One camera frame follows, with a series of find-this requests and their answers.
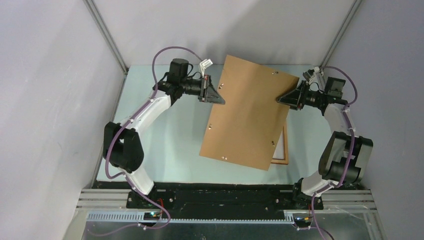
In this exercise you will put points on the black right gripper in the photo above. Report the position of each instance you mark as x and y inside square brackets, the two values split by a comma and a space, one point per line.
[292, 98]

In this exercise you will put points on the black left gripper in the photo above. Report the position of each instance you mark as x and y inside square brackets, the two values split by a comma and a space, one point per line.
[208, 93]

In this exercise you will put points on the brown fibreboard backing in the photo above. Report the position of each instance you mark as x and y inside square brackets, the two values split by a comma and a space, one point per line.
[246, 129]

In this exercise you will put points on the sunset landscape photo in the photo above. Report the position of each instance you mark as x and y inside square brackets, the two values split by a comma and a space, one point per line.
[280, 153]

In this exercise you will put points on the wooden picture frame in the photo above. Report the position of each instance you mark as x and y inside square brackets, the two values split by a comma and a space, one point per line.
[286, 161]

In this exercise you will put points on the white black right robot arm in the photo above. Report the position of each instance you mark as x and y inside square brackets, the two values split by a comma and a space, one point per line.
[346, 154]

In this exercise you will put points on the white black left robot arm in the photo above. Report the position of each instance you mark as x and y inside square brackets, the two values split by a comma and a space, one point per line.
[122, 145]

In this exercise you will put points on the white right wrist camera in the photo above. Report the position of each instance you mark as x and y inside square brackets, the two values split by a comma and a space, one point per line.
[315, 75]

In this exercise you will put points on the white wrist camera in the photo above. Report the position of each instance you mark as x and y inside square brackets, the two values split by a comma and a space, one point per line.
[203, 65]
[315, 75]

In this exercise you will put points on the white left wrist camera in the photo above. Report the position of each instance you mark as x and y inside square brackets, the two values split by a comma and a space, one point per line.
[203, 65]

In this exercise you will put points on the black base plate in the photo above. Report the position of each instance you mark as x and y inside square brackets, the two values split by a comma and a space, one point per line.
[257, 204]

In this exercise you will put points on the grey slotted cable duct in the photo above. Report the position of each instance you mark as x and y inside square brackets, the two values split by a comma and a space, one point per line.
[141, 217]

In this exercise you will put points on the aluminium rail left side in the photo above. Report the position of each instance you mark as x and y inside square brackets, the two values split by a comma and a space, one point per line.
[112, 46]

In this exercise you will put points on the aluminium front rail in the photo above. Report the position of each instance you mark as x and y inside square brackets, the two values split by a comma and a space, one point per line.
[334, 201]

